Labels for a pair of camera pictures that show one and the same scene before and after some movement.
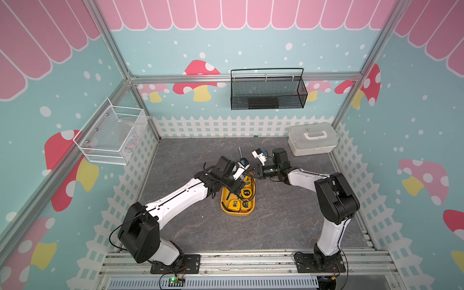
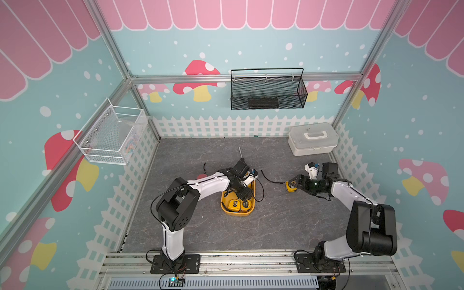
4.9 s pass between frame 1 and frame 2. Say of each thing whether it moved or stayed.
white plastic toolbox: stayed
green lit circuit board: stayed
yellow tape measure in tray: stayed
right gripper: moved
